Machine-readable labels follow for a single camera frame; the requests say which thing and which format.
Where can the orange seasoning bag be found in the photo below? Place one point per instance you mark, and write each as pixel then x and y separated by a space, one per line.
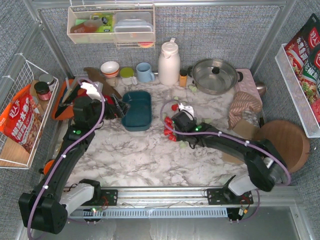
pixel 19 121

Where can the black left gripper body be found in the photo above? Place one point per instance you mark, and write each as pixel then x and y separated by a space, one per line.
pixel 110 111

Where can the orange spice bottle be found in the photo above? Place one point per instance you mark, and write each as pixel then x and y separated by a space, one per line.
pixel 183 74

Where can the brown cardboard square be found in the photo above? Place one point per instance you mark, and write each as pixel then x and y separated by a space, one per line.
pixel 231 159
pixel 245 129

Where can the light blue mug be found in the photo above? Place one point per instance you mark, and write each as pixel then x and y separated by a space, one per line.
pixel 144 72

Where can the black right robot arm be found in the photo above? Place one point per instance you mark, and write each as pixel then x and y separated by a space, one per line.
pixel 266 168

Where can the green coffee capsule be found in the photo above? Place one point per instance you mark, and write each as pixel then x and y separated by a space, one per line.
pixel 182 144
pixel 193 88

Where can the aluminium front rail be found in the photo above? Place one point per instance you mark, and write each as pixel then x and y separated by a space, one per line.
pixel 196 197

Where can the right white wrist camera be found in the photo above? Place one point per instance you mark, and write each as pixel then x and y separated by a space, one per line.
pixel 186 108

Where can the steel pot with lid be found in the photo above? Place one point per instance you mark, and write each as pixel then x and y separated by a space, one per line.
pixel 214 76

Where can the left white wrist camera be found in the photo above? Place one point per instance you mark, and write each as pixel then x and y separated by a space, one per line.
pixel 93 90

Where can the dark lid jar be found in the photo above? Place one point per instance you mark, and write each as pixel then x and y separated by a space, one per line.
pixel 43 91

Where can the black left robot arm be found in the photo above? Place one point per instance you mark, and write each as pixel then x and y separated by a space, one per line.
pixel 46 208

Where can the teal storage basket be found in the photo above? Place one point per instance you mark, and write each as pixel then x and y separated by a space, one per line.
pixel 139 115

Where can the black knife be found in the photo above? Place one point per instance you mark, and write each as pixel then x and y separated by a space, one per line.
pixel 62 106

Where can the white orange striped bowl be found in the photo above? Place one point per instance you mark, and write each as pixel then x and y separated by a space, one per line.
pixel 110 69

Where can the round wooden cutting board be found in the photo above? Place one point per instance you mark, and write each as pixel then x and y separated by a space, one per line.
pixel 289 140

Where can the left white wire basket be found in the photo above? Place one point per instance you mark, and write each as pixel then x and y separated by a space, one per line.
pixel 13 155

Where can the red seasoning packet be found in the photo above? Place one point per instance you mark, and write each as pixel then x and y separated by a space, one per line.
pixel 303 52

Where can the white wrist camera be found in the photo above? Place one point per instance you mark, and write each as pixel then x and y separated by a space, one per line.
pixel 93 90
pixel 186 108

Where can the green snack packet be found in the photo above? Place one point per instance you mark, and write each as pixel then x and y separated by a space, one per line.
pixel 108 22

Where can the white wall basket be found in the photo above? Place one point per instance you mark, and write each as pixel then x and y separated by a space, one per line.
pixel 82 30

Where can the red coffee capsule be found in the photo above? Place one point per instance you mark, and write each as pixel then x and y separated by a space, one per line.
pixel 172 137
pixel 168 121
pixel 175 107

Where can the brown cloth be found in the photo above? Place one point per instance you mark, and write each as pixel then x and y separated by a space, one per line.
pixel 95 76

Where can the pink egg tray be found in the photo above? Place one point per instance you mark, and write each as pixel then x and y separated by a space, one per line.
pixel 247 84

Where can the red cloth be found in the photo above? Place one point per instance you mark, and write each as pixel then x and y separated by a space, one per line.
pixel 109 100

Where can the orange cup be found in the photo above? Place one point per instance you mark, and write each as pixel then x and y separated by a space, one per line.
pixel 48 166

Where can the clear plastic food container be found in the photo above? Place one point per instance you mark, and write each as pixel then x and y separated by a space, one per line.
pixel 133 26

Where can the striped pink cloth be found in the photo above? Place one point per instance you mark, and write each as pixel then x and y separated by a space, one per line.
pixel 241 102

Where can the white thermos jug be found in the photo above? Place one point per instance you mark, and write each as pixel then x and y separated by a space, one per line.
pixel 169 63

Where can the steel ladle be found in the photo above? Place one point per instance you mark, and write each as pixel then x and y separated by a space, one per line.
pixel 261 88

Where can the right white mesh basket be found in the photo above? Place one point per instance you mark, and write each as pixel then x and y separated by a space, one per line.
pixel 306 115

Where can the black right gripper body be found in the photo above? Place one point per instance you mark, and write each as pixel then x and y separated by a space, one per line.
pixel 176 124

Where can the green lid white cup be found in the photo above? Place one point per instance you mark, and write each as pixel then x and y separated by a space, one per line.
pixel 128 76

